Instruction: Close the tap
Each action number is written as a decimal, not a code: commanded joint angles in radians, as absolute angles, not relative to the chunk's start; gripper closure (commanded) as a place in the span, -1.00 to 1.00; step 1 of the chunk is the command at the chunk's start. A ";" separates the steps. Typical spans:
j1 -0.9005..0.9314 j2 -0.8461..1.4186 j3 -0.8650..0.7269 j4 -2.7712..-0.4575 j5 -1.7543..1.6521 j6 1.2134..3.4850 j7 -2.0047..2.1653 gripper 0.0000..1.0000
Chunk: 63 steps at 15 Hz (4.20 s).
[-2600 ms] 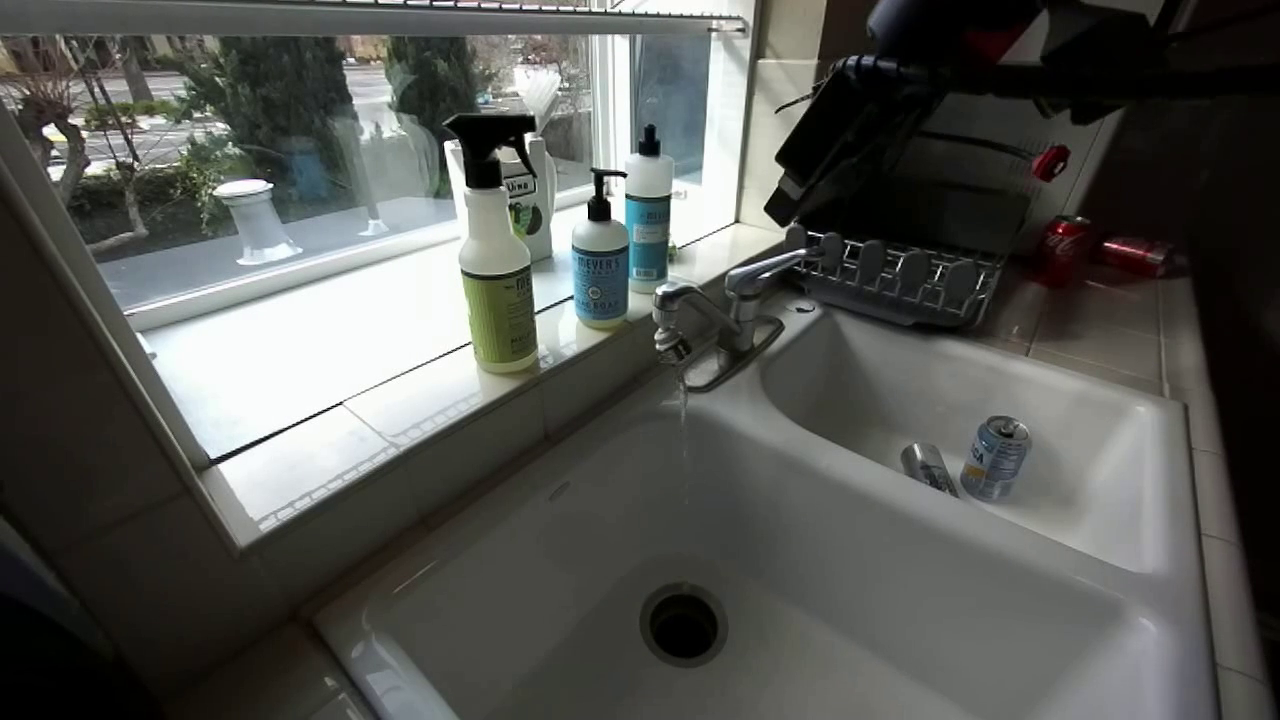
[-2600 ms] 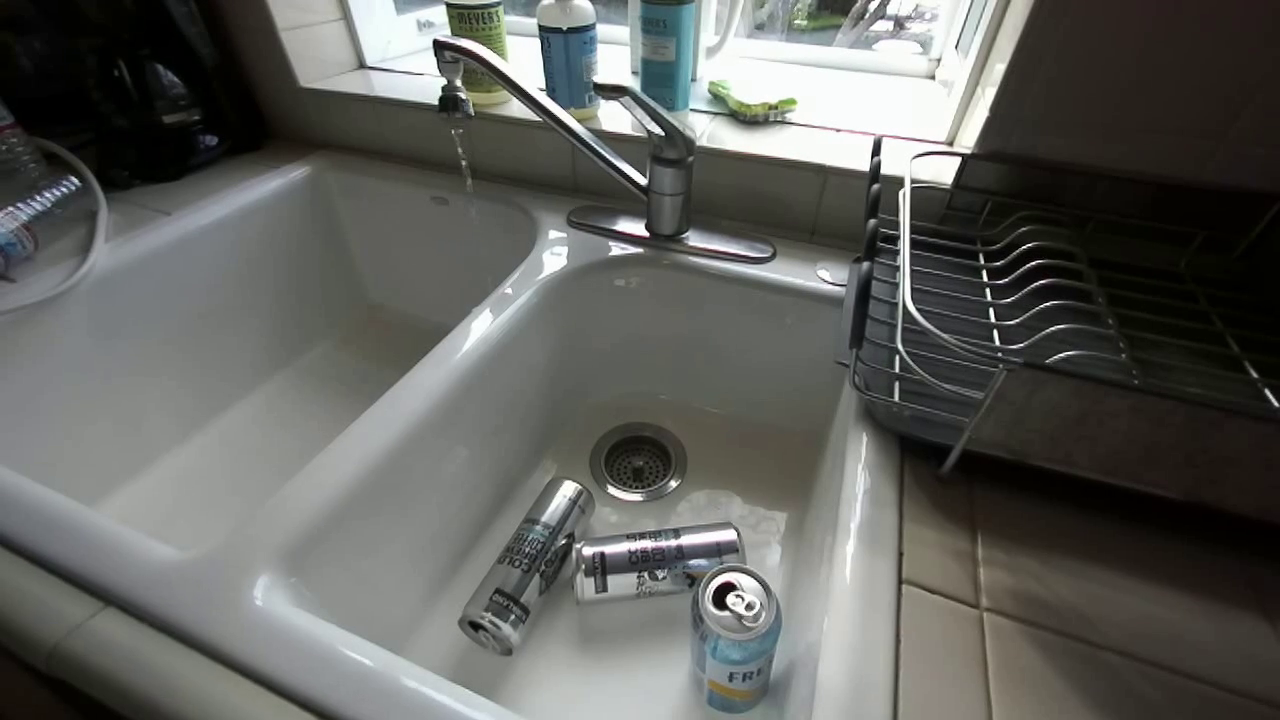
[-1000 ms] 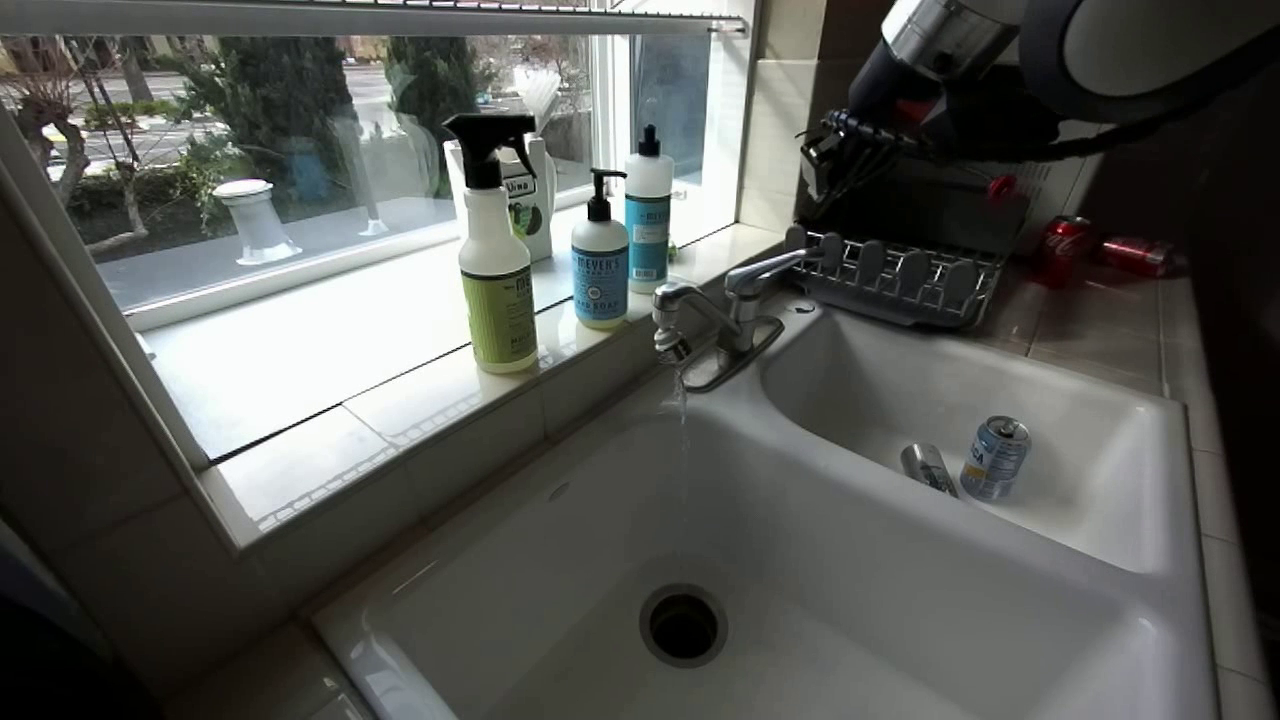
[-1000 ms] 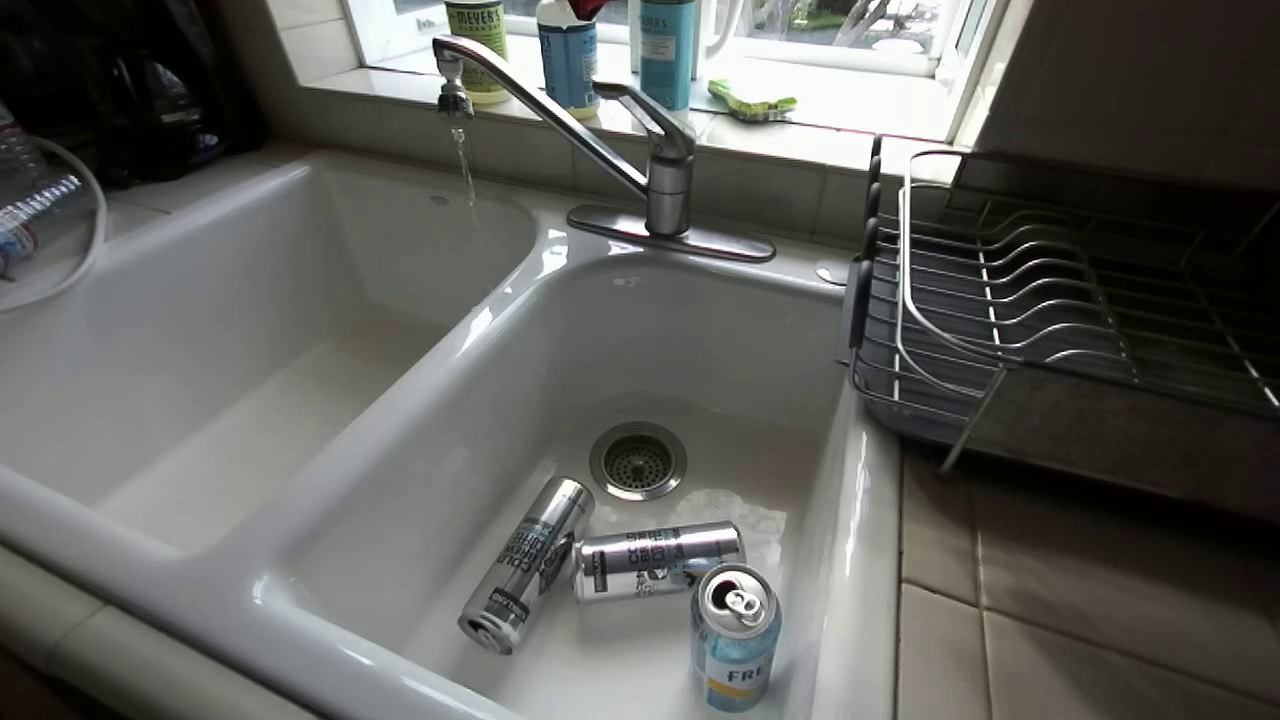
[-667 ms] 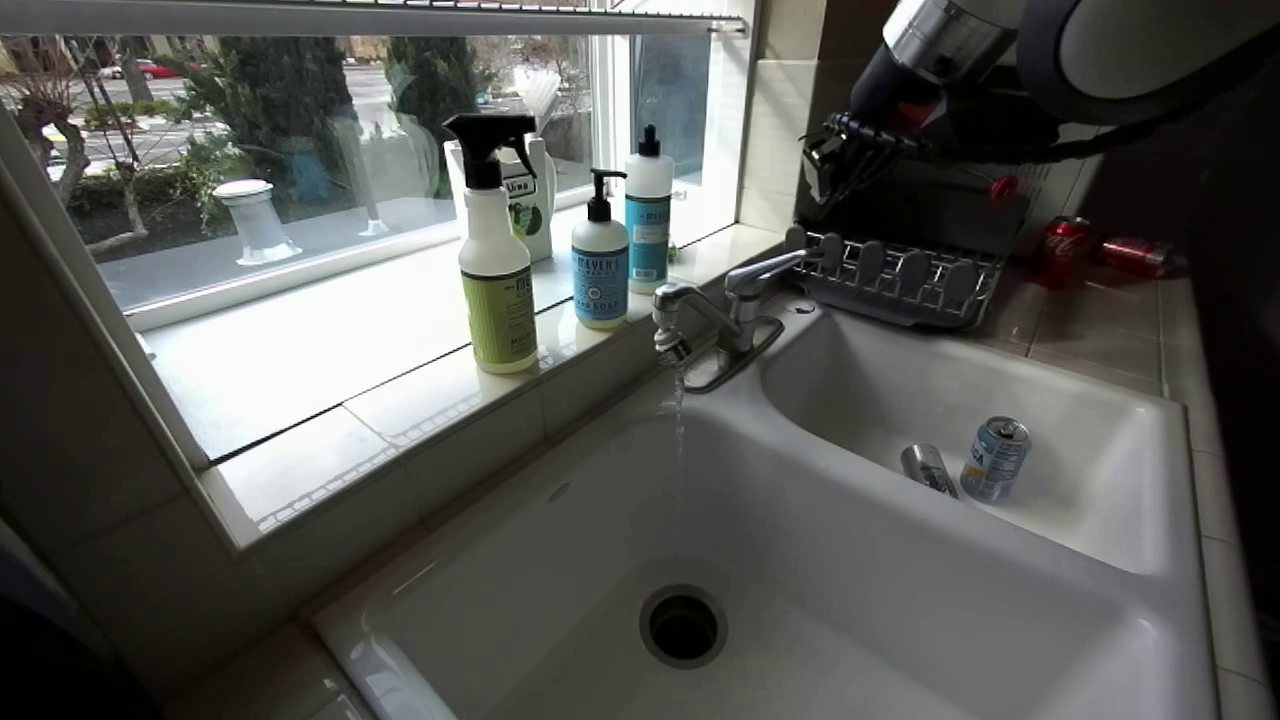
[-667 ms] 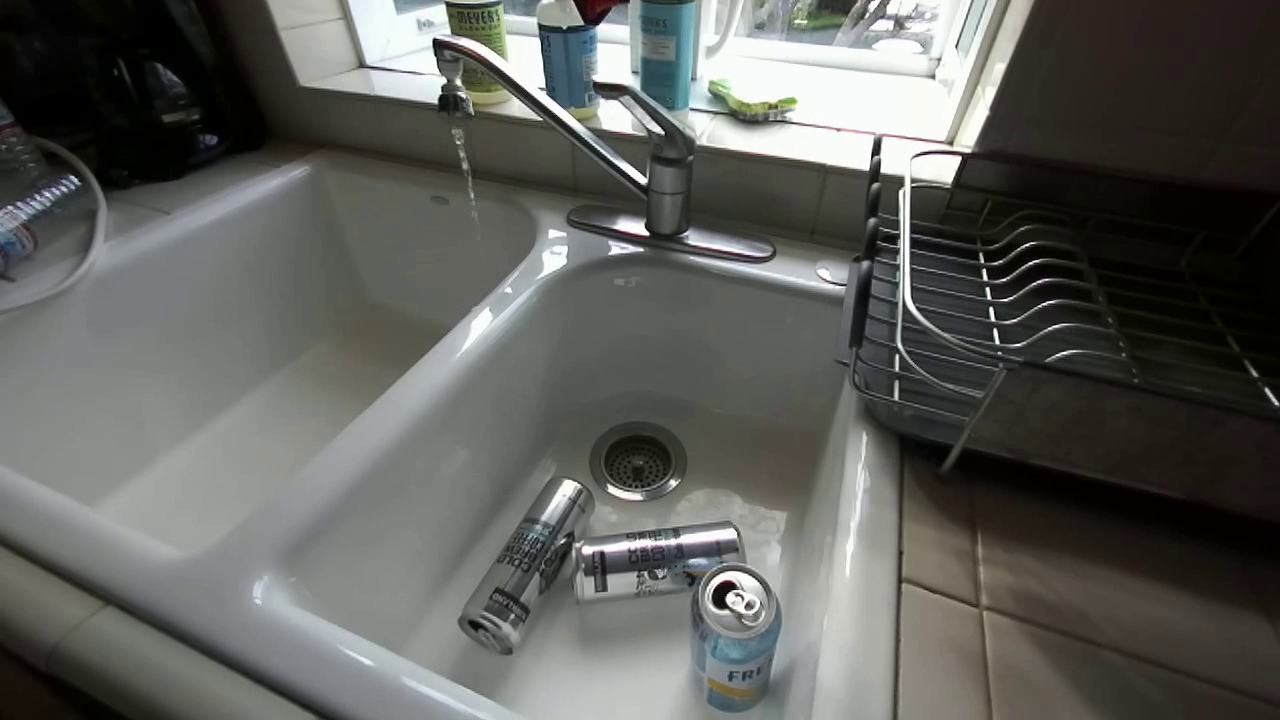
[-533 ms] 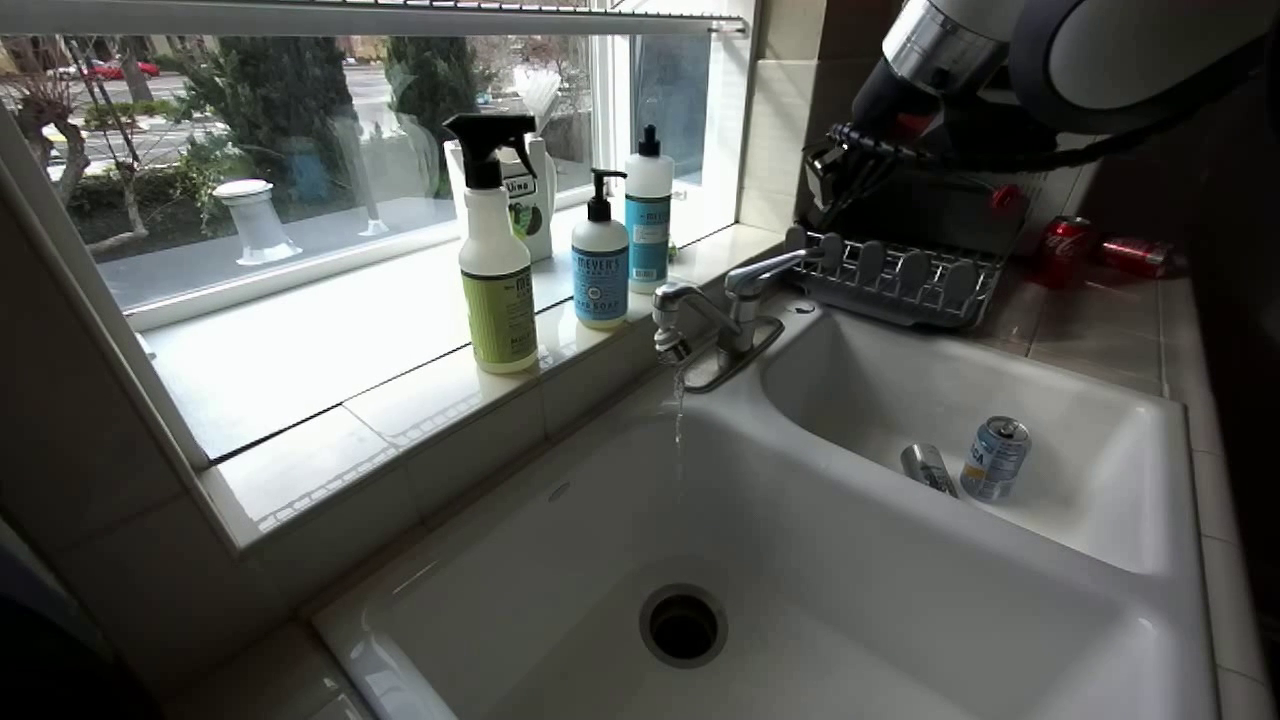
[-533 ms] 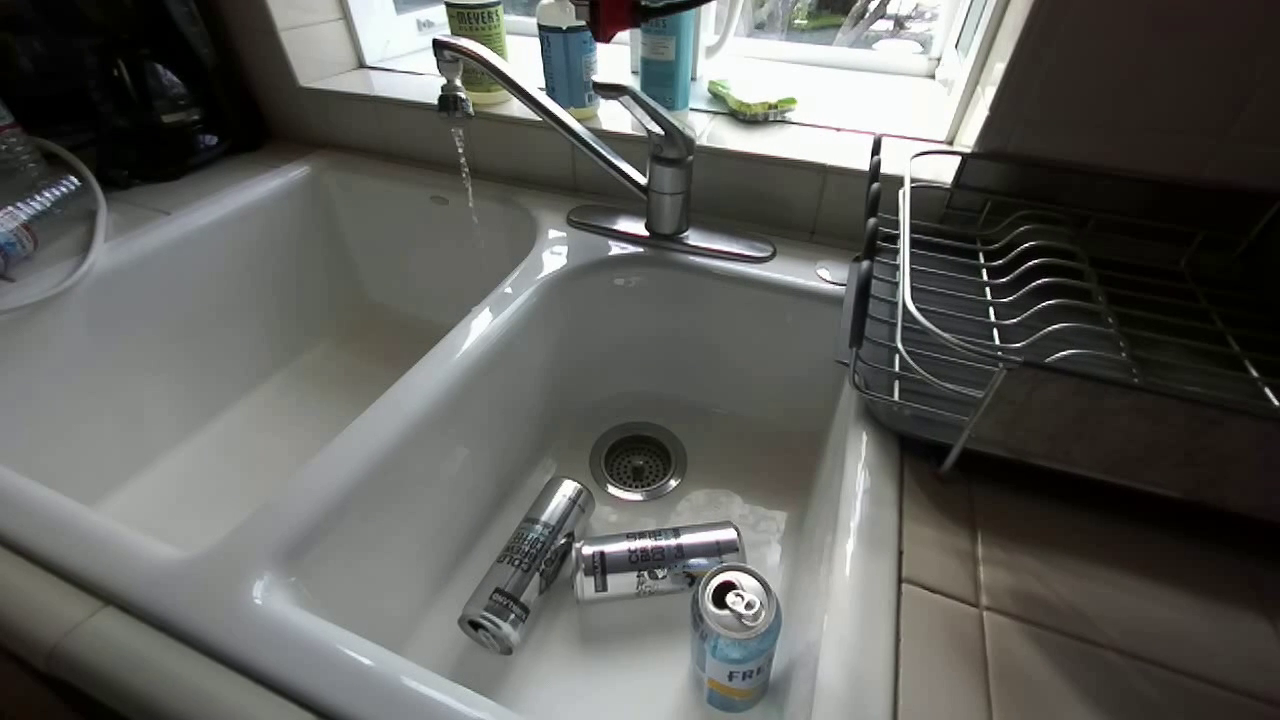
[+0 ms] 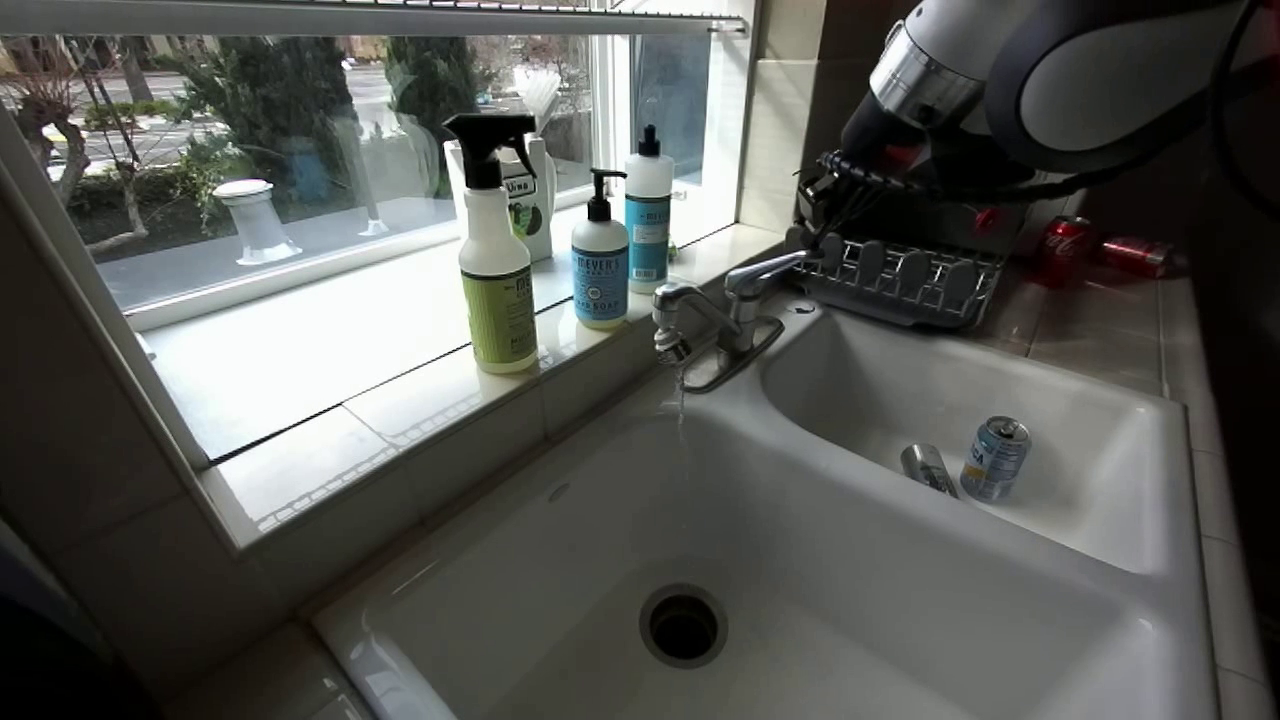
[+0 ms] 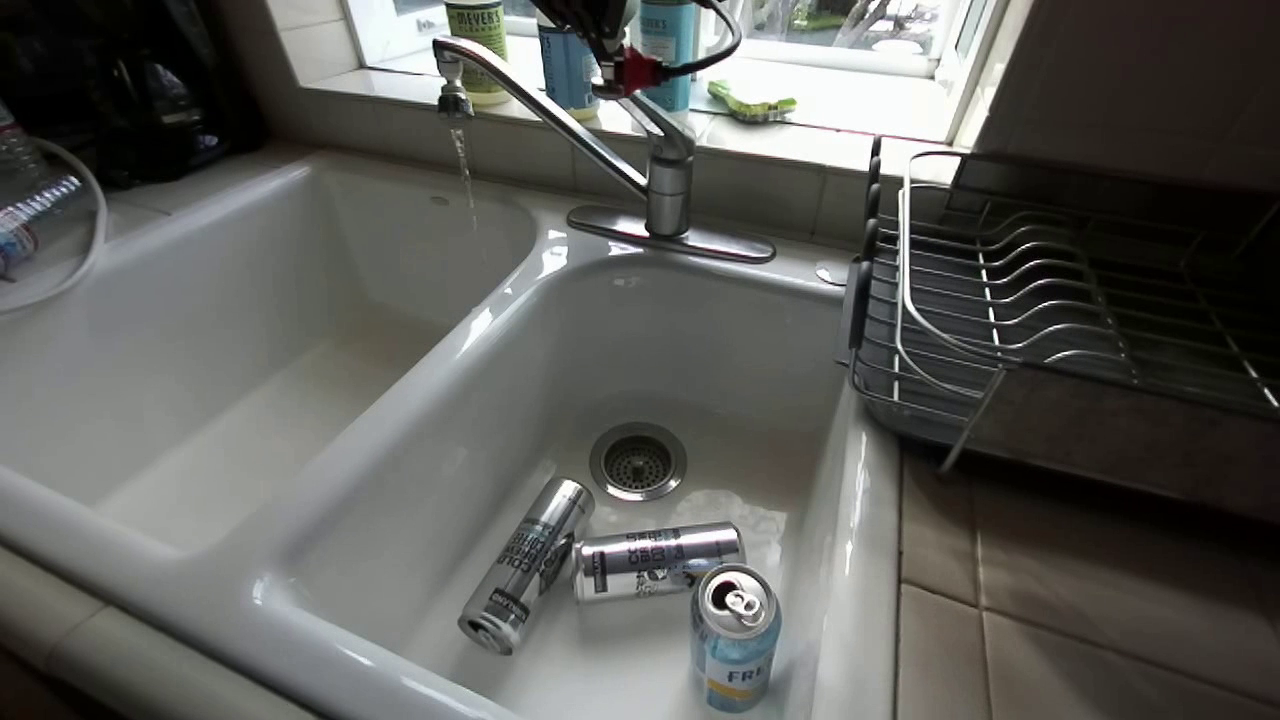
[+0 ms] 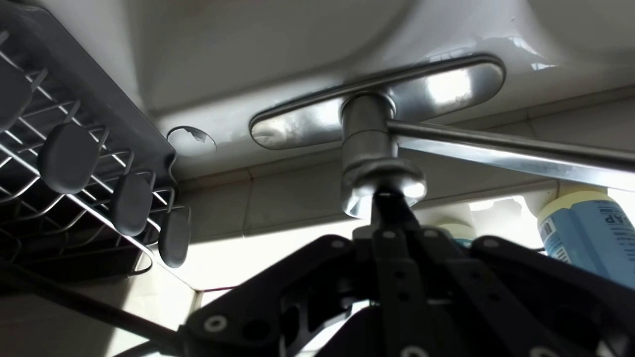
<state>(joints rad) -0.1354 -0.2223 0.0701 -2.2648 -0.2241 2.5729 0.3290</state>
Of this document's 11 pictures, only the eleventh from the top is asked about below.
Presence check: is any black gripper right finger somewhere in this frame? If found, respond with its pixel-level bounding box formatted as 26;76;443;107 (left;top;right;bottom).
395;189;635;357

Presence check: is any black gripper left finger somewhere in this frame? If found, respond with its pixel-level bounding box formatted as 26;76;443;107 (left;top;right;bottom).
179;189;401;357

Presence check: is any chrome sink faucet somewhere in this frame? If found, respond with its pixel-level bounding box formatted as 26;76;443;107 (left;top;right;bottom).
248;54;635;223

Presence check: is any short blue label pump bottle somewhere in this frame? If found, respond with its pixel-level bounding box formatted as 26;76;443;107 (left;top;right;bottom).
534;187;635;292

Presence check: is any white double basin sink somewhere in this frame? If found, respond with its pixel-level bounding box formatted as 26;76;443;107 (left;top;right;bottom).
38;0;635;183

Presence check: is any grey dish drying rack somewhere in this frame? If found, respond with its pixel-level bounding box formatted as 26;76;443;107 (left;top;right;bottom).
0;0;195;282

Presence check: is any black cable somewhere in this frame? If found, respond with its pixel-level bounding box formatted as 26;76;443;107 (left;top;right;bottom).
0;264;189;345

